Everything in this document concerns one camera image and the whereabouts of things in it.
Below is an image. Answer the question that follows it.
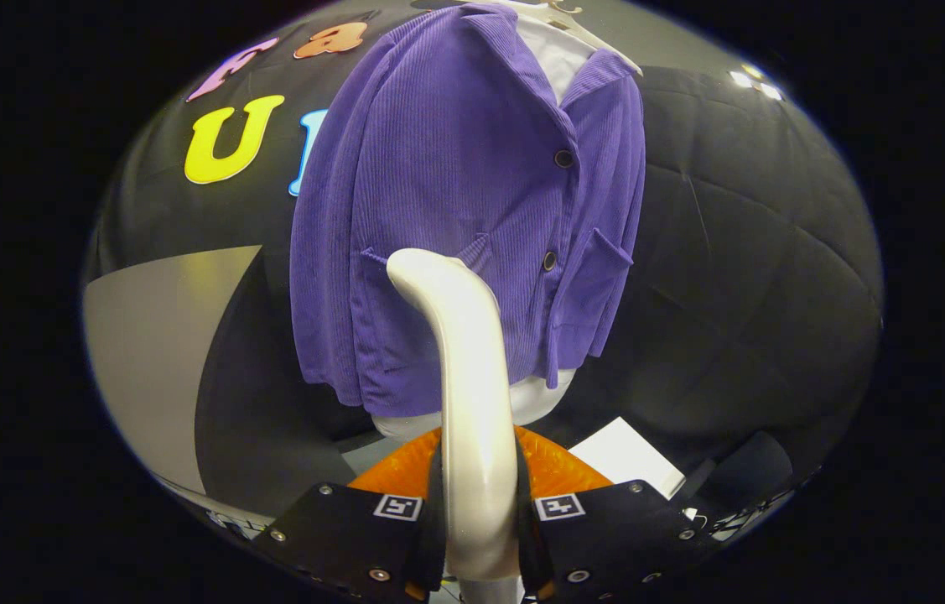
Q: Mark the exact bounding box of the ceiling light panel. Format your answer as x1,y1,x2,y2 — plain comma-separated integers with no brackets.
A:
730,65,785,102

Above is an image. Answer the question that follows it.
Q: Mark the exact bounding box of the purple ribbed jacket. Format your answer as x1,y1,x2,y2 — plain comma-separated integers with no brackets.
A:
289,3,647,419

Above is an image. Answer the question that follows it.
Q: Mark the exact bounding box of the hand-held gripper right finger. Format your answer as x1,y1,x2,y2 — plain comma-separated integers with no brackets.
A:
512,425,720,603

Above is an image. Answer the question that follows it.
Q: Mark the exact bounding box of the white clothes hanger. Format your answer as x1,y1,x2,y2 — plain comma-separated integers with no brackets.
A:
522,0,645,76

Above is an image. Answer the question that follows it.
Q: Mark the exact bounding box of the black backdrop cloth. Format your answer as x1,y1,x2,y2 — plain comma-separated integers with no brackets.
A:
85,0,885,521

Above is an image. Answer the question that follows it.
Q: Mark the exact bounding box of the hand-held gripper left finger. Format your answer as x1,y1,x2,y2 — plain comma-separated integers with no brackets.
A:
250,426,448,603

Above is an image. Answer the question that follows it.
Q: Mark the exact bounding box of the grey cabinet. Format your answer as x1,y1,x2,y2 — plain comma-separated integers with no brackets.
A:
82,245,265,497

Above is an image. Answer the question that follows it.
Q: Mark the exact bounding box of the white shirt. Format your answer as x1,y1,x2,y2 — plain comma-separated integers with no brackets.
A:
371,8,600,443

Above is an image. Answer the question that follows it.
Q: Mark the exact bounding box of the white flat board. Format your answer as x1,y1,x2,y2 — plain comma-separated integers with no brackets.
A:
569,417,687,501

